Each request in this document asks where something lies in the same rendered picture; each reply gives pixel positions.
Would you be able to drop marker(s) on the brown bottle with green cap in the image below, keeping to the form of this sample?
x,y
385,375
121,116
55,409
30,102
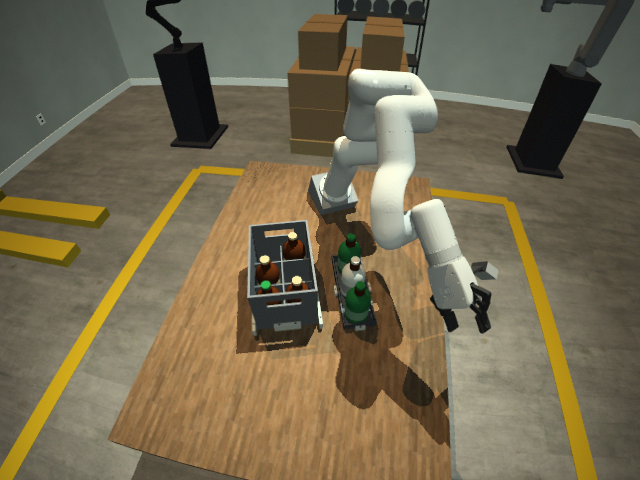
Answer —
x,y
266,288

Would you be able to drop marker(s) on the brown bottle with beige cap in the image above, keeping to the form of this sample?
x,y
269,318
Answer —
x,y
293,248
267,272

